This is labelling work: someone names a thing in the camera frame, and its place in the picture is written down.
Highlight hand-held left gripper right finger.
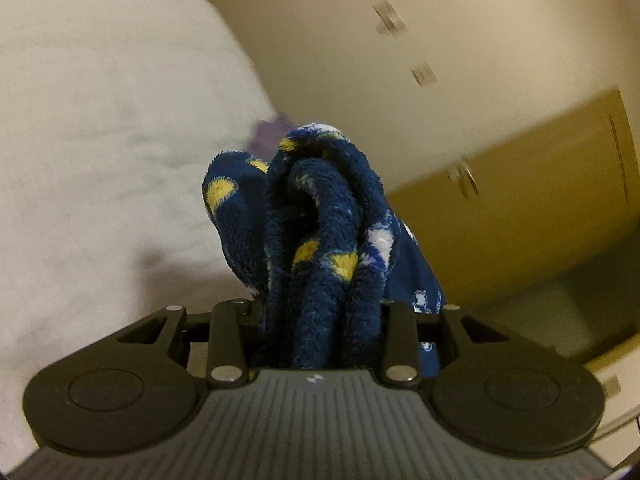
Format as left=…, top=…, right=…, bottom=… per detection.
left=380, top=300, right=518, bottom=386

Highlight grey striped bedspread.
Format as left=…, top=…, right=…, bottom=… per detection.
left=0, top=0, right=278, bottom=461

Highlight purple folded garment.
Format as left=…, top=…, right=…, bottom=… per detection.
left=252, top=112, right=296, bottom=156

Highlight small metal fitting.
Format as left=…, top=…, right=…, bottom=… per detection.
left=447, top=155, right=479, bottom=197

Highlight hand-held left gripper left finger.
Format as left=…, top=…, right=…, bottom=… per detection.
left=117, top=299, right=263, bottom=388

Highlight navy printed fleece pants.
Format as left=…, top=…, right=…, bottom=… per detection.
left=202, top=121, right=447, bottom=371

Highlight white wall outlet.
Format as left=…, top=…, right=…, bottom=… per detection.
left=372, top=0, right=408, bottom=36
left=410, top=62, right=438, bottom=86

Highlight white drawer cabinet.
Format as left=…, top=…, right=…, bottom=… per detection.
left=585, top=332, right=640, bottom=441

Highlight yellow wooden wardrobe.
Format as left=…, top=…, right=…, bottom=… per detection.
left=385, top=87, right=640, bottom=306

